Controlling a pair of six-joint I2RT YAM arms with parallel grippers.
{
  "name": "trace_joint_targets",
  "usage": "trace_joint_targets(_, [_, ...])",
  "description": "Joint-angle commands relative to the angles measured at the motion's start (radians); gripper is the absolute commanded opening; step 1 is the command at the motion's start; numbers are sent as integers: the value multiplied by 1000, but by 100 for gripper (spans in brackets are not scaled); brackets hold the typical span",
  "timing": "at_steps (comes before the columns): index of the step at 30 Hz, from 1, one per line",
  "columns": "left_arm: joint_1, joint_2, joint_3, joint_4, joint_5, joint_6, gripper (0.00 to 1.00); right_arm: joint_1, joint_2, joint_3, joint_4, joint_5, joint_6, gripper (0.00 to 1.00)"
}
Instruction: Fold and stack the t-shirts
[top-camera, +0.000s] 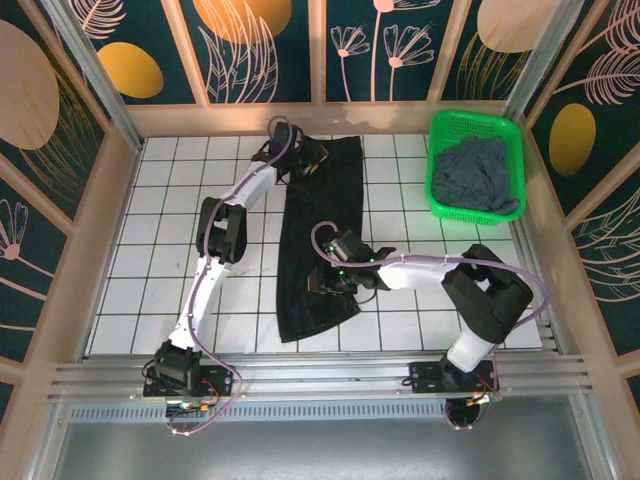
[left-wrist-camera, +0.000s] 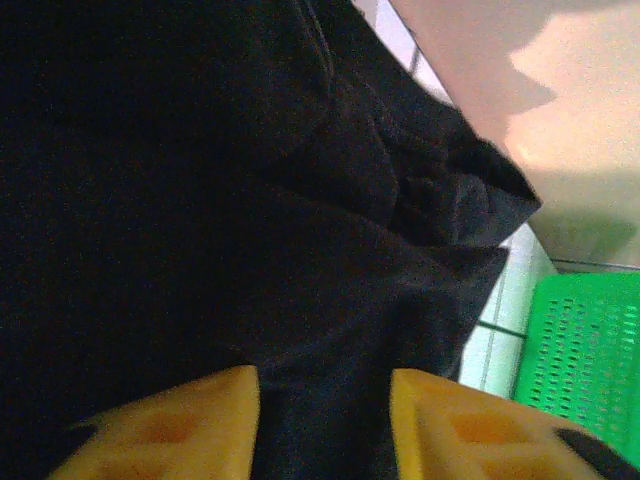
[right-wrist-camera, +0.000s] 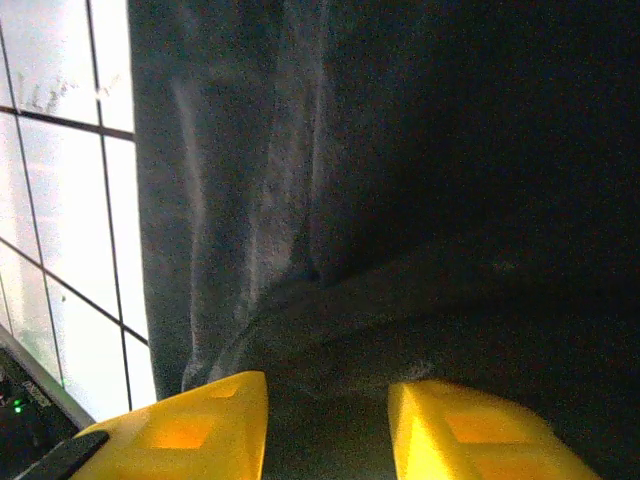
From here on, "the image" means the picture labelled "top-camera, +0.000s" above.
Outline slotted grey cable duct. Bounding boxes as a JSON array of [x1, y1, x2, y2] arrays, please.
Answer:
[[69, 401, 452, 422]]

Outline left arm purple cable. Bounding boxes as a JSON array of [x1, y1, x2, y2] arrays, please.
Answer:
[[167, 115, 304, 437]]

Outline black t-shirt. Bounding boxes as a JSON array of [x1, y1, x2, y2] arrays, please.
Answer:
[[275, 134, 365, 345]]

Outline small circuit board with wires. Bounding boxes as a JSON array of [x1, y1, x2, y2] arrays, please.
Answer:
[[165, 398, 222, 417]]

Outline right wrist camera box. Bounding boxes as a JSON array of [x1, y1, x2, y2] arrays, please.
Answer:
[[323, 234, 354, 262]]

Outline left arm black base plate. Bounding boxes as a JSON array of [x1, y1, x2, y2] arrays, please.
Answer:
[[142, 364, 237, 400]]

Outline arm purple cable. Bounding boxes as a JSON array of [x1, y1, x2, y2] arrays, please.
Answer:
[[310, 221, 551, 432], [167, 115, 304, 437]]

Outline grey-blue t-shirt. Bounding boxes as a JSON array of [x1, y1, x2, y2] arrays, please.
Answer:
[[431, 135, 522, 217]]

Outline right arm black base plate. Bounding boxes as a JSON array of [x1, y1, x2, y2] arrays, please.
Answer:
[[408, 360, 502, 395]]

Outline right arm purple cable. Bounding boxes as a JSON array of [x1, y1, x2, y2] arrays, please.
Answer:
[[310, 221, 551, 432]]

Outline green plastic laundry basket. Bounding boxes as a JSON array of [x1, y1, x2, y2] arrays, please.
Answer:
[[424, 108, 528, 227]]

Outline aluminium corner post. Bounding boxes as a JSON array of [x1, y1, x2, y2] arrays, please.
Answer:
[[39, 0, 147, 152], [503, 0, 599, 122]]

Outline aluminium mounting rail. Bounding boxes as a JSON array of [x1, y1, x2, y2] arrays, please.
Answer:
[[47, 351, 594, 402]]

